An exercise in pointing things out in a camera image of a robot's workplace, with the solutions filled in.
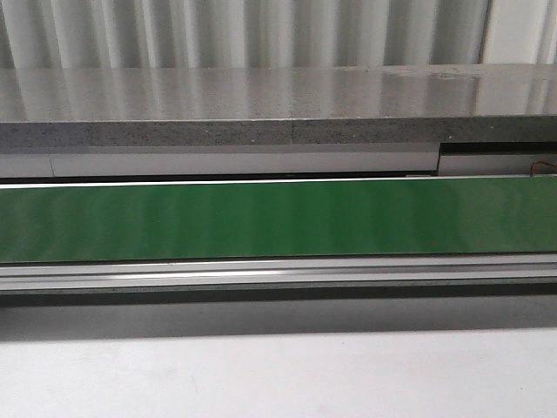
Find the aluminium conveyor front rail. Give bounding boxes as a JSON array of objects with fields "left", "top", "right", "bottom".
[{"left": 1, "top": 253, "right": 556, "bottom": 293}]

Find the grey stone countertop slab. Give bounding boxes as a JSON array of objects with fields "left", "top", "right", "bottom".
[{"left": 1, "top": 64, "right": 556, "bottom": 149}]

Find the white pleated curtain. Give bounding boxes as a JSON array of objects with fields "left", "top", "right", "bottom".
[{"left": 1, "top": 1, "right": 556, "bottom": 69}]

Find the green conveyor belt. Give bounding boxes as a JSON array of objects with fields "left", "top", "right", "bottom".
[{"left": 1, "top": 175, "right": 556, "bottom": 264}]

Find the red wire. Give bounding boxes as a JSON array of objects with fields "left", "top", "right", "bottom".
[{"left": 528, "top": 159, "right": 557, "bottom": 178}]

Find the white panel under countertop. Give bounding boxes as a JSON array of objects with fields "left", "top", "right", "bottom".
[{"left": 1, "top": 142, "right": 556, "bottom": 179}]

